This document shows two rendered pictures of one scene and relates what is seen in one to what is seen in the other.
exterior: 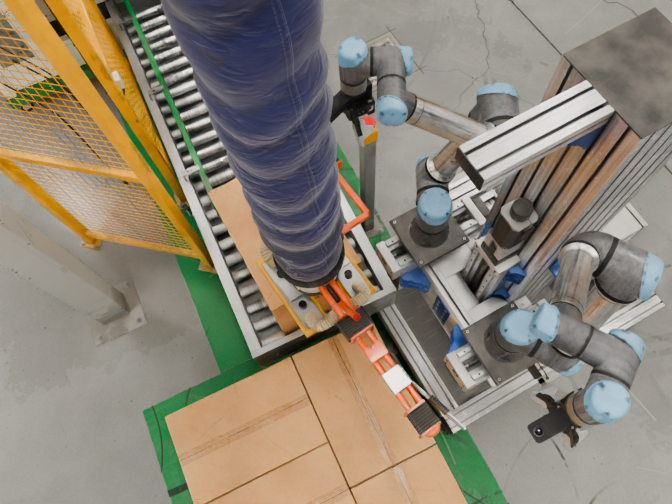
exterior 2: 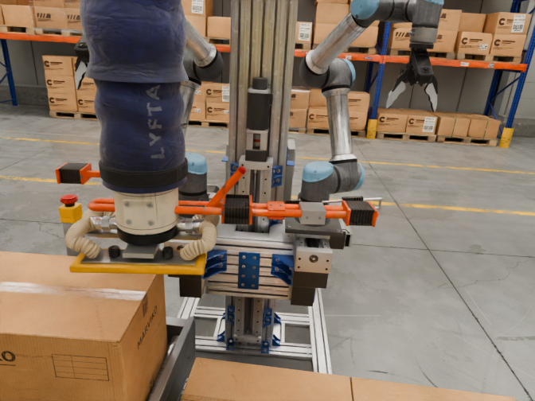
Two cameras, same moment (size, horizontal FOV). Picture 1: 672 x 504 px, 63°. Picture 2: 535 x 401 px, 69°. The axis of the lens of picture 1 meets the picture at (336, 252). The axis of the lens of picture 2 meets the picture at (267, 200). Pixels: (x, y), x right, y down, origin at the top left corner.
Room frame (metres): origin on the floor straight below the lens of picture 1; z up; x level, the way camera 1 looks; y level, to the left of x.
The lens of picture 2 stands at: (-0.02, 0.87, 1.70)
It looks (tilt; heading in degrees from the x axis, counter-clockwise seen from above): 22 degrees down; 293
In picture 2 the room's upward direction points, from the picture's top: 3 degrees clockwise
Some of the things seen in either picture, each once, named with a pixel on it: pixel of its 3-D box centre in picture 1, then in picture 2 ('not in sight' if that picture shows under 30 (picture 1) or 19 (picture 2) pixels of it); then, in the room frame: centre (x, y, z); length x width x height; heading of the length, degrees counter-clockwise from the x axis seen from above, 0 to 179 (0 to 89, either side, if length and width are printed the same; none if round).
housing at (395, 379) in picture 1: (396, 380); (311, 212); (0.26, -0.13, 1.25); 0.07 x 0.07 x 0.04; 27
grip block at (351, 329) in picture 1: (355, 324); (236, 208); (0.45, -0.03, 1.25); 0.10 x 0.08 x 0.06; 117
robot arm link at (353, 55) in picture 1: (353, 61); not in sight; (1.01, -0.11, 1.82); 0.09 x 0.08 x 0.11; 82
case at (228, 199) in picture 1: (288, 245); (58, 339); (0.98, 0.20, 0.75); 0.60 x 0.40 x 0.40; 22
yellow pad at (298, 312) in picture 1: (292, 290); (141, 255); (0.63, 0.17, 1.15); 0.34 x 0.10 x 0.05; 27
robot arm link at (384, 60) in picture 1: (391, 66); not in sight; (0.97, -0.21, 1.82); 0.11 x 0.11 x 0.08; 82
